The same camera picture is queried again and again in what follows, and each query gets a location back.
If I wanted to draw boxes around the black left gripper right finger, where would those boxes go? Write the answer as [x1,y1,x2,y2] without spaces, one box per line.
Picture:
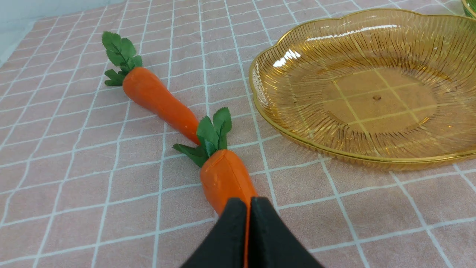
[248,197,323,268]

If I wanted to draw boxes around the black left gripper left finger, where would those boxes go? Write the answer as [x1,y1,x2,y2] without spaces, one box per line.
[181,197,248,268]

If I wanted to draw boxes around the orange toy carrot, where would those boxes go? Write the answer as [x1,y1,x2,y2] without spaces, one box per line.
[173,107,258,216]
[102,32,200,145]

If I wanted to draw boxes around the pink checkered tablecloth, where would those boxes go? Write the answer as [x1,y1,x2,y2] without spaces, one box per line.
[1,0,475,268]

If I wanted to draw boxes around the amber glass plate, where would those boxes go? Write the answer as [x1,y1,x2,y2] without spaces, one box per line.
[249,9,475,170]

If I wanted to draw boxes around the green glass plate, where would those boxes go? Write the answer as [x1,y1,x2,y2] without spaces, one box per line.
[461,0,476,19]

